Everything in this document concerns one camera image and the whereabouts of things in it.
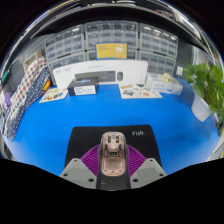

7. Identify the small black labelled box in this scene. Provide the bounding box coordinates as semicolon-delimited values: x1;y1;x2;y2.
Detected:
67;76;99;97

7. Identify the purple bag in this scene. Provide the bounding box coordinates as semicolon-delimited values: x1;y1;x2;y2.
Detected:
3;92;13;108

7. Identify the beige framed tray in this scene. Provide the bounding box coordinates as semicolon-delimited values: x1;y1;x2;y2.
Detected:
22;49;44;73

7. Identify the dark wall shelf unit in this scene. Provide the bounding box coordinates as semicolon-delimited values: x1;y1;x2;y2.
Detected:
29;0;214;46

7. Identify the yellow card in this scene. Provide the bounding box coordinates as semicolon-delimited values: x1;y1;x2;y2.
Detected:
95;42;129;61

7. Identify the pink computer mouse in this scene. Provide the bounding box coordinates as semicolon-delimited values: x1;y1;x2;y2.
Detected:
99;130;127;177

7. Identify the black mouse pad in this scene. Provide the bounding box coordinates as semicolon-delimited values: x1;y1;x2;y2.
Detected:
64;124;163;191

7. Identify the long white keyboard box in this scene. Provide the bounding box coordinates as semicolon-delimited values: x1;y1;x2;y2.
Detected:
52;59;149;90

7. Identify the green potted plant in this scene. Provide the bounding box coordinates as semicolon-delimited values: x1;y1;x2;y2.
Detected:
182;62;224;134

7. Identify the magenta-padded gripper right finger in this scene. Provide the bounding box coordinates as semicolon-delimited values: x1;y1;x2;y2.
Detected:
125;143;168;190

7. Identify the printed picture card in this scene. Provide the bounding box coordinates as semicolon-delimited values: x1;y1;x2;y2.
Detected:
118;83;163;100
38;87;69;104

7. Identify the teal wall box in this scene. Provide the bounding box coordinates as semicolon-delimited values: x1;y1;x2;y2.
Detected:
1;69;10;83

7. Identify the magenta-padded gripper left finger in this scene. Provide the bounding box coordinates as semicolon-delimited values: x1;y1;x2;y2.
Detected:
59;143;102;190

